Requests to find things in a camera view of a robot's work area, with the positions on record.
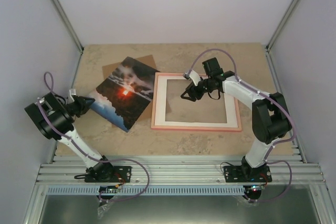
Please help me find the white mat border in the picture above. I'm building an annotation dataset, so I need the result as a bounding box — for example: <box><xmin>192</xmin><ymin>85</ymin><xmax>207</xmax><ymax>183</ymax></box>
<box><xmin>153</xmin><ymin>74</ymin><xmax>237</xmax><ymax>129</ymax></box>

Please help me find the sunset landscape photo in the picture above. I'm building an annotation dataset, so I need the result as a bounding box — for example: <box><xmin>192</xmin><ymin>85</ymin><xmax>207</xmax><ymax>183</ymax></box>
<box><xmin>88</xmin><ymin>57</ymin><xmax>158</xmax><ymax>132</ymax></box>

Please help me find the pink picture frame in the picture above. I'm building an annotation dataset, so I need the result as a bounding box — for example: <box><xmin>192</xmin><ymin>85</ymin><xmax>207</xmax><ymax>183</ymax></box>
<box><xmin>150</xmin><ymin>71</ymin><xmax>243</xmax><ymax>133</ymax></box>

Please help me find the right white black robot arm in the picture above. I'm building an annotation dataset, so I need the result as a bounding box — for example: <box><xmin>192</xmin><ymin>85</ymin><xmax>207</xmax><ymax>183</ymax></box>
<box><xmin>181</xmin><ymin>58</ymin><xmax>292</xmax><ymax>182</ymax></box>

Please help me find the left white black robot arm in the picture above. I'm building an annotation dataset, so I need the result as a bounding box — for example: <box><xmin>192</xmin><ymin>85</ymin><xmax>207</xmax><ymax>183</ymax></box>
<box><xmin>24</xmin><ymin>92</ymin><xmax>115</xmax><ymax>183</ymax></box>

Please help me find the left circuit board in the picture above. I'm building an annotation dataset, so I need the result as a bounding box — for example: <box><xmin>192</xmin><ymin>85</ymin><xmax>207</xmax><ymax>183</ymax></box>
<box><xmin>98</xmin><ymin>184</ymin><xmax>122</xmax><ymax>194</ymax></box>

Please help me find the circuit board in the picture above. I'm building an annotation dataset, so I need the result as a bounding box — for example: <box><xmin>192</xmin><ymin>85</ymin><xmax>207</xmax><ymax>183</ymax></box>
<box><xmin>246</xmin><ymin>184</ymin><xmax>266</xmax><ymax>191</ymax></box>
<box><xmin>98</xmin><ymin>184</ymin><xmax>122</xmax><ymax>194</ymax></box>

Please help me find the right circuit board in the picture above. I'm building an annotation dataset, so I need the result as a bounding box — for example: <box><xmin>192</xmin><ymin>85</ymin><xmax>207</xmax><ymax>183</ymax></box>
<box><xmin>246</xmin><ymin>184</ymin><xmax>266</xmax><ymax>191</ymax></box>

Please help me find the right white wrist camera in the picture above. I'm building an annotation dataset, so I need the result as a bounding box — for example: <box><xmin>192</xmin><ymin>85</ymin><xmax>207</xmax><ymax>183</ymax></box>
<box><xmin>183</xmin><ymin>70</ymin><xmax>201</xmax><ymax>86</ymax></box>

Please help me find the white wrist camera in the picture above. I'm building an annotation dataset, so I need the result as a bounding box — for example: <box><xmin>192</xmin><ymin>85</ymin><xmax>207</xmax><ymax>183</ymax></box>
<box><xmin>183</xmin><ymin>70</ymin><xmax>201</xmax><ymax>86</ymax></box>
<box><xmin>68</xmin><ymin>88</ymin><xmax>77</xmax><ymax>103</ymax></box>

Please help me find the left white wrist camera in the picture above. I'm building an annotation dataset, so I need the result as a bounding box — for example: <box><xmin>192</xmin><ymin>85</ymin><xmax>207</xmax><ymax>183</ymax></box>
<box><xmin>68</xmin><ymin>88</ymin><xmax>77</xmax><ymax>103</ymax></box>

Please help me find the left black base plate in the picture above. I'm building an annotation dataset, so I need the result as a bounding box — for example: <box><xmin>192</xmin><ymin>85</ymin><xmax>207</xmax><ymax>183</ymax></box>
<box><xmin>84</xmin><ymin>164</ymin><xmax>132</xmax><ymax>184</ymax></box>

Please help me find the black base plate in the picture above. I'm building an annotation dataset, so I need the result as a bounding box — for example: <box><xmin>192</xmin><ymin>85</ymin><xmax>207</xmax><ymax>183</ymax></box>
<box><xmin>84</xmin><ymin>164</ymin><xmax>132</xmax><ymax>184</ymax></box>
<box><xmin>223</xmin><ymin>165</ymin><xmax>272</xmax><ymax>183</ymax></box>

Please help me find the blue slotted cable duct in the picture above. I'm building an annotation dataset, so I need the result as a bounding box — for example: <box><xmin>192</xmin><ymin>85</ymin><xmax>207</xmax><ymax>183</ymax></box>
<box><xmin>47</xmin><ymin>185</ymin><xmax>245</xmax><ymax>196</ymax></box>

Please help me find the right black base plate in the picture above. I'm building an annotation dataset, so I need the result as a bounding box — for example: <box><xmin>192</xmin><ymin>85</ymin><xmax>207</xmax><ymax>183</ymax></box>
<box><xmin>223</xmin><ymin>165</ymin><xmax>272</xmax><ymax>183</ymax></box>

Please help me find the aluminium rail platform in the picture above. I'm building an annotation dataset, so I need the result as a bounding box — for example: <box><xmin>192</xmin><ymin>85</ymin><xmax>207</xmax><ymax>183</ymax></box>
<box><xmin>36</xmin><ymin>155</ymin><xmax>326</xmax><ymax>185</ymax></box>

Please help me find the left aluminium corner post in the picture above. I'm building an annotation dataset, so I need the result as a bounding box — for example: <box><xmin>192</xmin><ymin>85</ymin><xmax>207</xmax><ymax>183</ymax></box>
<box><xmin>50</xmin><ymin>0</ymin><xmax>84</xmax><ymax>55</ymax></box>

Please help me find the aluminium corner post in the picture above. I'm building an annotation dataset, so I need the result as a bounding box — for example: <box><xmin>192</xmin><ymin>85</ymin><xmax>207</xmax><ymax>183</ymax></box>
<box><xmin>265</xmin><ymin>0</ymin><xmax>301</xmax><ymax>53</ymax></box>
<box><xmin>50</xmin><ymin>0</ymin><xmax>84</xmax><ymax>55</ymax></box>

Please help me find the right aluminium corner post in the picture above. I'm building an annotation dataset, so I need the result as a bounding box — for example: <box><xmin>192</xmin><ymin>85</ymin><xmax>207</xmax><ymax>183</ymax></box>
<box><xmin>265</xmin><ymin>0</ymin><xmax>301</xmax><ymax>53</ymax></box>

